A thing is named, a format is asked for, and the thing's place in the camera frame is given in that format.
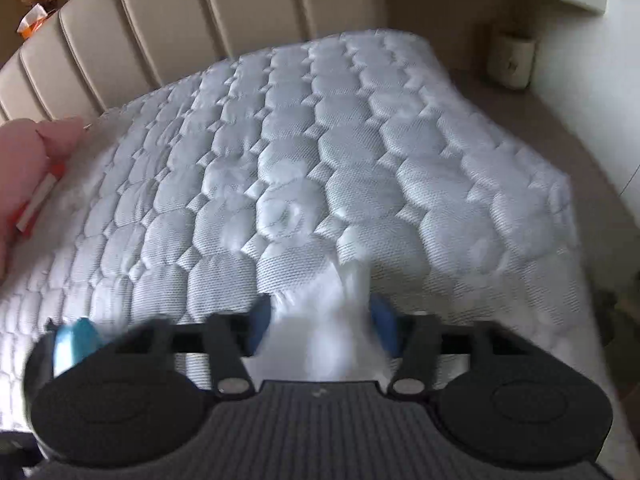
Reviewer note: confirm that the white cylindrical bin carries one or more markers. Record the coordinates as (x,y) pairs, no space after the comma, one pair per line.
(510,60)

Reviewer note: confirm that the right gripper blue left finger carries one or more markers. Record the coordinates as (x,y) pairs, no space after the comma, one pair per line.
(259,318)

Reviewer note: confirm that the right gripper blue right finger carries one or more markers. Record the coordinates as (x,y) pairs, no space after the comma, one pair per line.
(385,324)

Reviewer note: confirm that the white quilted mattress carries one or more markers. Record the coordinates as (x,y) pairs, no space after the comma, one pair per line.
(254,175)

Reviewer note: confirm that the pink plush toy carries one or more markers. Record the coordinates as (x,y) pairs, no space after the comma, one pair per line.
(28,150)

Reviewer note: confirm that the orange white small box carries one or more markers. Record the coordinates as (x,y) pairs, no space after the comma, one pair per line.
(32,20)

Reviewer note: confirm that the light blue wipes packet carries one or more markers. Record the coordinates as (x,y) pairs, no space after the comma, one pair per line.
(73,343)

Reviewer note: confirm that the white wipe cloth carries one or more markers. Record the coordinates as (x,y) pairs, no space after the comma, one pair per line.
(322,331)

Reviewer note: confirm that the beige padded headboard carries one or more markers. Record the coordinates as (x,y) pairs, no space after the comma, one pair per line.
(93,55)

